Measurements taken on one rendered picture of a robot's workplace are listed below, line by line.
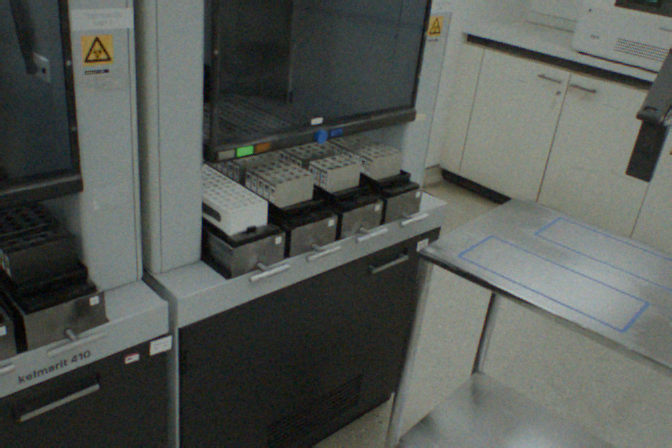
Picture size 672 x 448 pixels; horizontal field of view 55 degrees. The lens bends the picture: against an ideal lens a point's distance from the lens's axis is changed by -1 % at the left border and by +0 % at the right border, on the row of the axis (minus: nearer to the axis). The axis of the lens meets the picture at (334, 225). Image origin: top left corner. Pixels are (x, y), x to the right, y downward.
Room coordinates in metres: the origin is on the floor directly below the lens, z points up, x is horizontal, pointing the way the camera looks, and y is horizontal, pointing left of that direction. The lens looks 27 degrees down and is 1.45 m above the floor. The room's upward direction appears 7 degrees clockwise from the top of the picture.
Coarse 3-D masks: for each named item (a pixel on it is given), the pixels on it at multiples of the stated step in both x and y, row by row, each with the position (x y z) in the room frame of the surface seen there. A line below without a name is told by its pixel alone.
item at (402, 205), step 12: (408, 180) 1.56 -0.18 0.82; (372, 192) 1.48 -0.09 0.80; (384, 192) 1.47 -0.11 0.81; (396, 192) 1.47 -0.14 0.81; (408, 192) 1.50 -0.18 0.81; (420, 192) 1.53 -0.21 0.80; (384, 204) 1.45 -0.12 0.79; (396, 204) 1.47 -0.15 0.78; (408, 204) 1.50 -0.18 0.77; (384, 216) 1.45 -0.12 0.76; (396, 216) 1.47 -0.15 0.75; (408, 216) 1.47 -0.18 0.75; (420, 216) 1.48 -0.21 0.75
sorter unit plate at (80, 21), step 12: (72, 12) 1.00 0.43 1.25; (84, 12) 1.01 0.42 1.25; (96, 12) 1.02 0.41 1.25; (108, 12) 1.04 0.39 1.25; (120, 12) 1.05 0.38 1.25; (132, 12) 1.07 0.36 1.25; (84, 24) 1.01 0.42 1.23; (96, 24) 1.02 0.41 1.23; (108, 24) 1.04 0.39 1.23; (120, 24) 1.05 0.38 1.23; (132, 24) 1.07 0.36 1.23
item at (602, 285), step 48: (480, 240) 1.25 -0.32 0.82; (528, 240) 1.28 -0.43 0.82; (576, 240) 1.31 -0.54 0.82; (624, 240) 1.34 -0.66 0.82; (528, 288) 1.07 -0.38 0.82; (576, 288) 1.09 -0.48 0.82; (624, 288) 1.11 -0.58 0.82; (480, 336) 1.51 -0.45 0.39; (624, 336) 0.95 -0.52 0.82; (480, 384) 1.44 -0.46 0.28; (432, 432) 1.23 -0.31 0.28; (480, 432) 1.25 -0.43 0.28; (528, 432) 1.27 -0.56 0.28; (576, 432) 1.29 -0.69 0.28
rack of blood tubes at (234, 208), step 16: (208, 176) 1.32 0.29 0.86; (224, 176) 1.33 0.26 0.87; (208, 192) 1.24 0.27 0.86; (224, 192) 1.26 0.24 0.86; (240, 192) 1.26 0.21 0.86; (208, 208) 1.28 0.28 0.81; (224, 208) 1.17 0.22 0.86; (240, 208) 1.18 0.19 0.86; (256, 208) 1.20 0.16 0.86; (224, 224) 1.16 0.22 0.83; (240, 224) 1.17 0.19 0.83; (256, 224) 1.20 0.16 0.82
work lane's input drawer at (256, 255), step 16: (208, 224) 1.19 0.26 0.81; (272, 224) 1.22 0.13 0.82; (208, 240) 1.17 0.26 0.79; (224, 240) 1.15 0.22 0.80; (240, 240) 1.13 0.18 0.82; (256, 240) 1.16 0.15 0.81; (272, 240) 1.19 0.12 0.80; (224, 256) 1.13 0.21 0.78; (240, 256) 1.13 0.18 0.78; (256, 256) 1.16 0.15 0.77; (272, 256) 1.19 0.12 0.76; (240, 272) 1.13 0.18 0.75; (272, 272) 1.13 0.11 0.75
